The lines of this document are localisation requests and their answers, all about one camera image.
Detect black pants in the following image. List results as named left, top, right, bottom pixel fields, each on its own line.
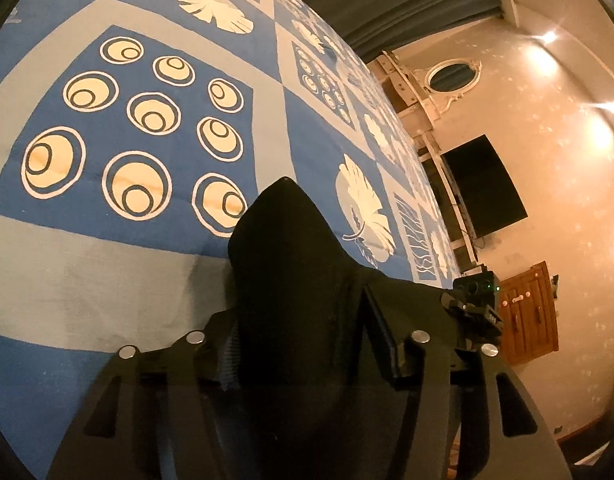
left=207, top=176, right=488, bottom=480

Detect black wall television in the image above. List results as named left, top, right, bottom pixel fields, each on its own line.
left=443, top=134, right=529, bottom=237

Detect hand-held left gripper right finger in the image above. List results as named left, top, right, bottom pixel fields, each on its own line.
left=361, top=284, right=574, bottom=480

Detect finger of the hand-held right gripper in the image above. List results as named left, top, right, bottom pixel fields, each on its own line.
left=440, top=291, right=470, bottom=320

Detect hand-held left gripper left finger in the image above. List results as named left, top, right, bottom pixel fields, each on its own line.
left=47, top=330, right=244, bottom=480

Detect oval white-framed mirror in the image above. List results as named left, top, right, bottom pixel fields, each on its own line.
left=425, top=58, right=482, bottom=95

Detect blue shell-print bedspread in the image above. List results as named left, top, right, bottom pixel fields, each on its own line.
left=0, top=0, right=460, bottom=480

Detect wooden cabinet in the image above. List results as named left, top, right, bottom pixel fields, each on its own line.
left=497, top=260, right=559, bottom=365

